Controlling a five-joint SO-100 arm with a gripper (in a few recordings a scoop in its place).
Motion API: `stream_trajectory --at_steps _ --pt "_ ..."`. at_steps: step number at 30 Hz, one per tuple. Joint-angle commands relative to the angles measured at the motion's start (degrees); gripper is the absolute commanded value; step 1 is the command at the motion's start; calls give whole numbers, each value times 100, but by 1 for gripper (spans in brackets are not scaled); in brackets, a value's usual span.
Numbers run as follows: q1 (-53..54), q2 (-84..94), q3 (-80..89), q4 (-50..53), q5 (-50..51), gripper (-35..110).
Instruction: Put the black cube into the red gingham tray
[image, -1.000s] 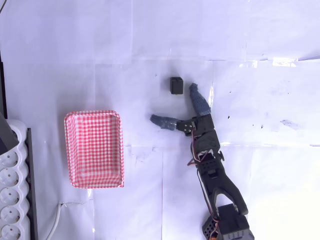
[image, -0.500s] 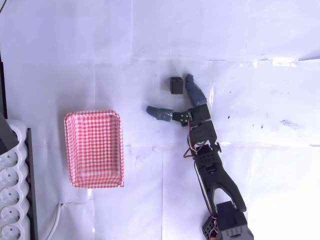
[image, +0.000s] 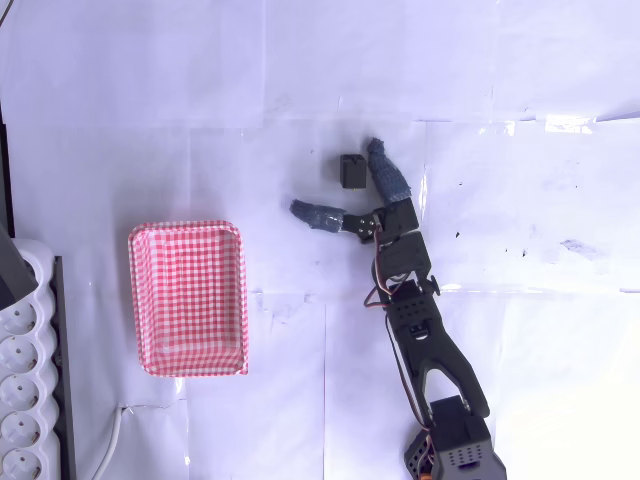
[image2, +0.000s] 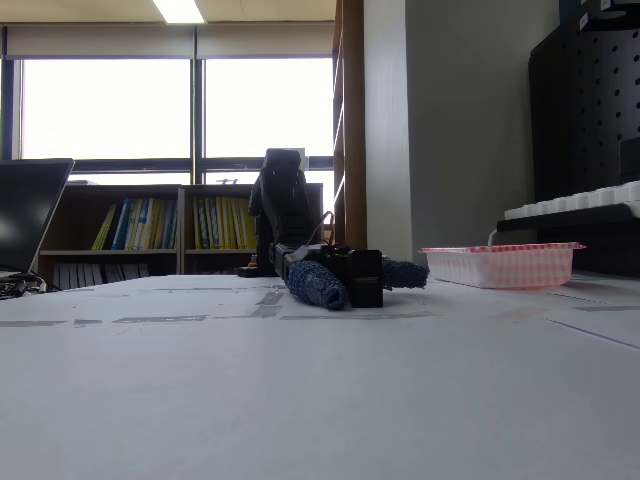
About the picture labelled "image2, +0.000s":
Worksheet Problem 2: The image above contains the red checkered tray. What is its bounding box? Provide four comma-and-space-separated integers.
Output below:
419, 241, 588, 291

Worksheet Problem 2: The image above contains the low wooden bookshelf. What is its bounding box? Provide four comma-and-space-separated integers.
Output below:
178, 182, 325, 277
36, 183, 183, 292

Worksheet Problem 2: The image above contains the white power strip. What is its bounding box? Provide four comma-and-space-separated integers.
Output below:
503, 180, 640, 222

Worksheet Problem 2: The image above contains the blue book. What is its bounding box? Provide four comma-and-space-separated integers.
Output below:
110, 197, 133, 251

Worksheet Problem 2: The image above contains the leaning yellow book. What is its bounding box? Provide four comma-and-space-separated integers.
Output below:
91, 203, 118, 252

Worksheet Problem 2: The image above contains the beige roller blind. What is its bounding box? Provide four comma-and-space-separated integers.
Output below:
3, 24, 197, 59
195, 23, 336, 58

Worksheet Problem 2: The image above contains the black perforated pegboard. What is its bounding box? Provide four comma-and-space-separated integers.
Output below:
528, 19, 640, 279

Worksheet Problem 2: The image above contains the dark grey box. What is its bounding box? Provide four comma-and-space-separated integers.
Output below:
618, 137, 640, 184

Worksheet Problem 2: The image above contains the ceiling light panel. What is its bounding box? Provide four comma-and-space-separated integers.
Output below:
151, 0, 207, 24

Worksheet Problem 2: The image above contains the dark laptop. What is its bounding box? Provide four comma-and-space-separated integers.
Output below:
0, 158, 76, 275

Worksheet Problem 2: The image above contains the dark box with white label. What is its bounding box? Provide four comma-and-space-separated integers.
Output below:
556, 0, 640, 32

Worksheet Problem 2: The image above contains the tall brown wooden shelf frame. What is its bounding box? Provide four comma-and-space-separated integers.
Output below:
331, 0, 369, 274

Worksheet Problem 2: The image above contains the black cable bundle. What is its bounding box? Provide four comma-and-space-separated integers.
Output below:
0, 272, 47, 301

